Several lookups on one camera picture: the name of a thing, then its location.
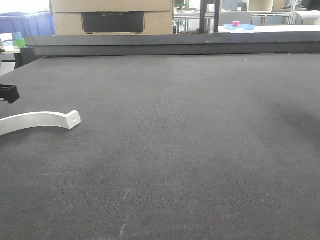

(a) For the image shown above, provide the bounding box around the light blue cube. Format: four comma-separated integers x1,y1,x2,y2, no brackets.
12,32,23,41

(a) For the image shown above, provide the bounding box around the white curved PVC pipe piece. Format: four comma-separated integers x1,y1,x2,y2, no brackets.
0,110,81,136

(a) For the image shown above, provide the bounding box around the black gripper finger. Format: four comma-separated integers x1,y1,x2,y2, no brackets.
0,84,20,104

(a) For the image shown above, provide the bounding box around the black vertical post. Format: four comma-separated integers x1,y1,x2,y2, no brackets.
199,0,222,34

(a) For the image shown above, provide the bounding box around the cardboard box with black print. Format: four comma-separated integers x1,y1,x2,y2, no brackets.
49,0,174,36

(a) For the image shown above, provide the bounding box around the dark raised table edge board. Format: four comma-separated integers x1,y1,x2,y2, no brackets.
25,31,320,57

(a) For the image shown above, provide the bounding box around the red cube on tray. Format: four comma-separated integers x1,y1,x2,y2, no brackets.
232,21,240,27

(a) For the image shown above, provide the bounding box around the blue tray on far table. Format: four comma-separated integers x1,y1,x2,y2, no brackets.
224,23,256,31

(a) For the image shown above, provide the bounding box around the blue plastic crate left background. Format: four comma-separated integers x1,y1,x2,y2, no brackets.
0,11,56,37

